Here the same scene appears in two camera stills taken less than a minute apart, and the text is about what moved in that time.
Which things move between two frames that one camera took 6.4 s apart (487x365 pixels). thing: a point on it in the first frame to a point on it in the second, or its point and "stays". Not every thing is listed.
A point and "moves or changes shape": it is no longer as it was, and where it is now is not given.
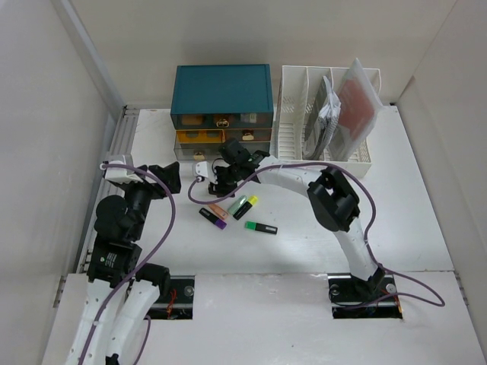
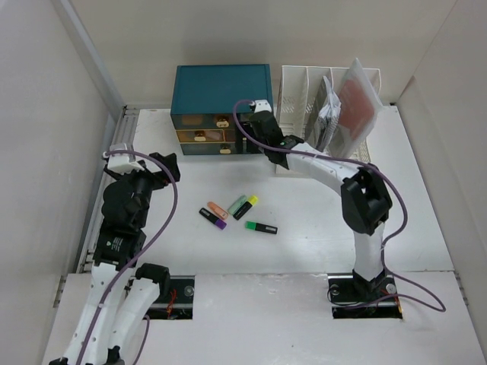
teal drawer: [221, 121] stays
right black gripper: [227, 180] to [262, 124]
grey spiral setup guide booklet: [323, 122] stays
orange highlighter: [218, 211] stays
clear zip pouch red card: [361, 108] stays
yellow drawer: [198, 144] moves or changes shape
